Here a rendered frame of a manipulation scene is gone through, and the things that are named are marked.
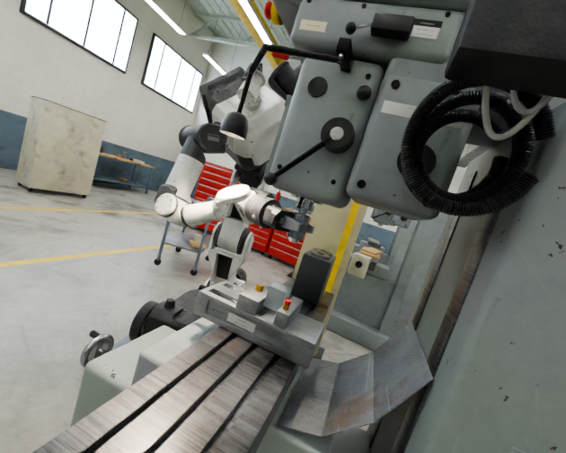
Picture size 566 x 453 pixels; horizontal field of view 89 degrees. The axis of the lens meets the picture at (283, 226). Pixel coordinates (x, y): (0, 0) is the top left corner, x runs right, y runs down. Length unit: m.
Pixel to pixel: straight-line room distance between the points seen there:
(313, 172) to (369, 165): 0.12
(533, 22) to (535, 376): 0.46
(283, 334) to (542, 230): 0.56
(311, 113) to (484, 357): 0.55
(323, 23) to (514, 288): 0.61
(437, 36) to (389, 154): 0.23
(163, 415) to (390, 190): 0.57
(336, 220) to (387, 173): 1.87
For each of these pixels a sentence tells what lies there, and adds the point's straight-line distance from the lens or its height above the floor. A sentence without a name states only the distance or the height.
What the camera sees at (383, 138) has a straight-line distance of 0.64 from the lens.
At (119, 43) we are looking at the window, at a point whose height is 3.76.
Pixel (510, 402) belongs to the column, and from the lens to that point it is 0.60.
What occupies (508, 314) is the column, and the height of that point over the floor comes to 1.23.
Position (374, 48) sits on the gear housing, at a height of 1.64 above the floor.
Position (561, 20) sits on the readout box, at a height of 1.55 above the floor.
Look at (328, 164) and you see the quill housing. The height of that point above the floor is 1.39.
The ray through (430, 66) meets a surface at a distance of 0.70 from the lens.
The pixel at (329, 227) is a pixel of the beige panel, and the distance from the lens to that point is 2.48.
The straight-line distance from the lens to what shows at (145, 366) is 0.85.
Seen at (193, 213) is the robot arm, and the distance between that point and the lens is 0.96.
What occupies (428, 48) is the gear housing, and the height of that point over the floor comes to 1.65.
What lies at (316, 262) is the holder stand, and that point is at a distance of 1.19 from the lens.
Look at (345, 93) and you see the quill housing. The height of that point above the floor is 1.55.
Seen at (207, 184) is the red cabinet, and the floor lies 1.01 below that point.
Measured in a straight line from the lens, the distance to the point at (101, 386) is 1.00.
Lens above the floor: 1.30
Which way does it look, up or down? 6 degrees down
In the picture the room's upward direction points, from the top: 17 degrees clockwise
